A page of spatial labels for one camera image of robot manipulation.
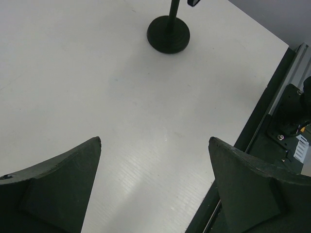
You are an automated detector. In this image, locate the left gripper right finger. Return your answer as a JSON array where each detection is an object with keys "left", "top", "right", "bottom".
[{"left": 208, "top": 137, "right": 311, "bottom": 233}]

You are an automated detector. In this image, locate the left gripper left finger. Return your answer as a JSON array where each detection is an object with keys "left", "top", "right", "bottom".
[{"left": 0, "top": 136, "right": 102, "bottom": 233}]

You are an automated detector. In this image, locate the black phone stand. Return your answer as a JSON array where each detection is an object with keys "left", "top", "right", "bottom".
[{"left": 147, "top": 0, "right": 190, "bottom": 54}]

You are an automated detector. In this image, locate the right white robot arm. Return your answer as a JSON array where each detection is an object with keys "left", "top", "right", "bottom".
[{"left": 282, "top": 76, "right": 311, "bottom": 136}]

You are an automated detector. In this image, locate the right white cable duct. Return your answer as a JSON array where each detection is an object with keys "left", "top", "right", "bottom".
[{"left": 294, "top": 134, "right": 310, "bottom": 163}]

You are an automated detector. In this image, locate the aluminium frame rail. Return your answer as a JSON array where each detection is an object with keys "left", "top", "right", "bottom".
[{"left": 268, "top": 43, "right": 311, "bottom": 115}]

